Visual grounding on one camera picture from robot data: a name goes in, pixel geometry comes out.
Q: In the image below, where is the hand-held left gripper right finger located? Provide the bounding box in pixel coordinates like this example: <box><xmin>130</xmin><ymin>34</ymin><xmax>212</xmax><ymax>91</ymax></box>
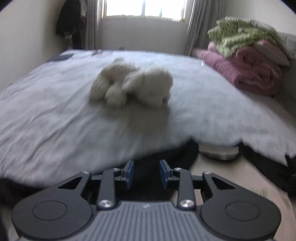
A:
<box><xmin>159</xmin><ymin>160</ymin><xmax>236</xmax><ymax>210</ymax></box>

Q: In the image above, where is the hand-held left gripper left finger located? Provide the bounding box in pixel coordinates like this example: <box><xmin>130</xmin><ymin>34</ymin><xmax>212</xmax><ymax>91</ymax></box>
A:
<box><xmin>57</xmin><ymin>160</ymin><xmax>135</xmax><ymax>210</ymax></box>

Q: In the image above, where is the beige black-sleeved bear shirt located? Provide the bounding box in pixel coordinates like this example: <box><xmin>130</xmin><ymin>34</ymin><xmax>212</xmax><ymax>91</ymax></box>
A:
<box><xmin>132</xmin><ymin>138</ymin><xmax>296</xmax><ymax>209</ymax></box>

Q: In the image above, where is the white plush dog toy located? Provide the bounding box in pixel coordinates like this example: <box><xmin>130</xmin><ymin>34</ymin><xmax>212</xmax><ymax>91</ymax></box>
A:
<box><xmin>89</xmin><ymin>58</ymin><xmax>174</xmax><ymax>108</ymax></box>

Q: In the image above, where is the dark tablet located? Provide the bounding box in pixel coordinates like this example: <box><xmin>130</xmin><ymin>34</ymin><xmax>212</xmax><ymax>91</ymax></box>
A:
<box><xmin>47</xmin><ymin>53</ymin><xmax>75</xmax><ymax>63</ymax></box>

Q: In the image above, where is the pink folded quilt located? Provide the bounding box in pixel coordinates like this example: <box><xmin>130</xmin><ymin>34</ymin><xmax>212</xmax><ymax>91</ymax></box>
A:
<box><xmin>191</xmin><ymin>39</ymin><xmax>283</xmax><ymax>96</ymax></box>

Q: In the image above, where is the grey curtain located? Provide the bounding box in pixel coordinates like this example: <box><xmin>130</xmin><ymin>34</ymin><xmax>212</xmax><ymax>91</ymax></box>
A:
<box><xmin>185</xmin><ymin>0</ymin><xmax>223</xmax><ymax>56</ymax></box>
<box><xmin>85</xmin><ymin>0</ymin><xmax>104</xmax><ymax>49</ymax></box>

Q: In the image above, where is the green patterned blanket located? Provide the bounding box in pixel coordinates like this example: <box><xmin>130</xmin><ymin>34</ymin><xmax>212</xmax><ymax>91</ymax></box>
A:
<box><xmin>207</xmin><ymin>17</ymin><xmax>278</xmax><ymax>58</ymax></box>

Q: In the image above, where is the grey padded headboard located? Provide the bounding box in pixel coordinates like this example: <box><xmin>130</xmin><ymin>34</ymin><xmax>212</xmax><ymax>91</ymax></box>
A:
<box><xmin>275</xmin><ymin>31</ymin><xmax>296</xmax><ymax>112</ymax></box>

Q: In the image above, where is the pink grey pillow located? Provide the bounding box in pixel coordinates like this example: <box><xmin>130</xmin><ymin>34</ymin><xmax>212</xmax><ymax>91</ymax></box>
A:
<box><xmin>254</xmin><ymin>38</ymin><xmax>290</xmax><ymax>66</ymax></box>

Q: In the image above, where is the hanging dark coat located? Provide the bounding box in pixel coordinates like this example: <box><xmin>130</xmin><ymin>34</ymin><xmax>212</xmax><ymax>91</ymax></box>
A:
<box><xmin>56</xmin><ymin>0</ymin><xmax>87</xmax><ymax>49</ymax></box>

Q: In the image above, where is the bright window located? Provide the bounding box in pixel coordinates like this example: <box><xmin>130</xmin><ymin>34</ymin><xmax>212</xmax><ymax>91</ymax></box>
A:
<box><xmin>103</xmin><ymin>0</ymin><xmax>188</xmax><ymax>21</ymax></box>

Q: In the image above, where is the hanging light garment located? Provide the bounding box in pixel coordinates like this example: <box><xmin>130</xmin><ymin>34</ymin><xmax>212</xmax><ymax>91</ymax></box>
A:
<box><xmin>80</xmin><ymin>0</ymin><xmax>88</xmax><ymax>18</ymax></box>

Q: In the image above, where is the cream pillow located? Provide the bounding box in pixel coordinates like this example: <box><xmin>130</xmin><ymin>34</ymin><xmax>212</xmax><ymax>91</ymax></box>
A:
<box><xmin>250</xmin><ymin>20</ymin><xmax>296</xmax><ymax>59</ymax></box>

